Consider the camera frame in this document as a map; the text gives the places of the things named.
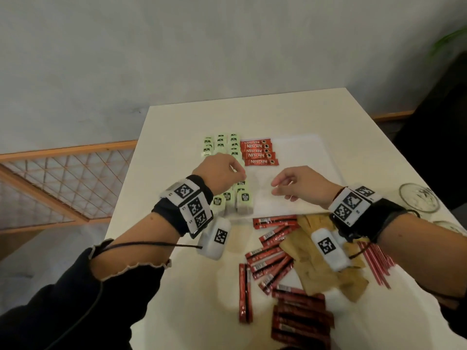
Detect white tray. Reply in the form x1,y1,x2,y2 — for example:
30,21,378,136
202,134,347,217

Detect green hanging plant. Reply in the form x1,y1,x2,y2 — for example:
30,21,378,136
430,27,467,55

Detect black left wristband marker tags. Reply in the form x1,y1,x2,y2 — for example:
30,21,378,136
151,175,215,240

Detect pile of brown sugar packets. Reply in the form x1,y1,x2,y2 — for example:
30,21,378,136
279,213,369,303

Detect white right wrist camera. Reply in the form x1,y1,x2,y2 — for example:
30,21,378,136
310,228,353,273

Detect red stirrer sticks bundle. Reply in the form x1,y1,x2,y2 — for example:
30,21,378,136
357,240,396,290

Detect black furniture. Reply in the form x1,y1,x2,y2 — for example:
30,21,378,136
392,51,467,212

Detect wooden wall rail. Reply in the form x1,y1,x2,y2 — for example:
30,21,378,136
372,111,415,123

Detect person's left forearm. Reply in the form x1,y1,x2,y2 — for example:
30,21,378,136
89,213,183,281

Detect person's black top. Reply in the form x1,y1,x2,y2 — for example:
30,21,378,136
0,238,467,350

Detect clear glass jar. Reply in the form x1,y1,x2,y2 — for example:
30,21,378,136
398,182,440,214
432,220,467,237

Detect rows of laid tea bags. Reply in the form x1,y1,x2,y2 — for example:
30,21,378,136
201,133,254,215

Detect wooden lattice screen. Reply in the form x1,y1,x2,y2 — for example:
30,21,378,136
0,140,138,234

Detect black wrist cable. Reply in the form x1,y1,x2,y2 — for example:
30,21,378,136
348,209,467,299
43,241,203,350

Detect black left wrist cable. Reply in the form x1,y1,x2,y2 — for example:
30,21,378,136
43,241,203,350

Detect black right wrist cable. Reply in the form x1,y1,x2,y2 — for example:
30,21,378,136
348,209,467,299

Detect person's left hand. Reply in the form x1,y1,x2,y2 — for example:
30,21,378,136
191,153,248,196

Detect person's right forearm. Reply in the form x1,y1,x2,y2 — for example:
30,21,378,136
376,214,467,299

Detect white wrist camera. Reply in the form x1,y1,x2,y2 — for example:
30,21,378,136
310,228,353,273
197,216,233,261

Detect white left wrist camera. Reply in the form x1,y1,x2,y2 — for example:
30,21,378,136
197,216,233,261

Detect pile of red coffee sachets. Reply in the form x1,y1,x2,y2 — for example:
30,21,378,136
238,214,336,350

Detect person's right hand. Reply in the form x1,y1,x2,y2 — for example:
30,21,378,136
270,165,344,210

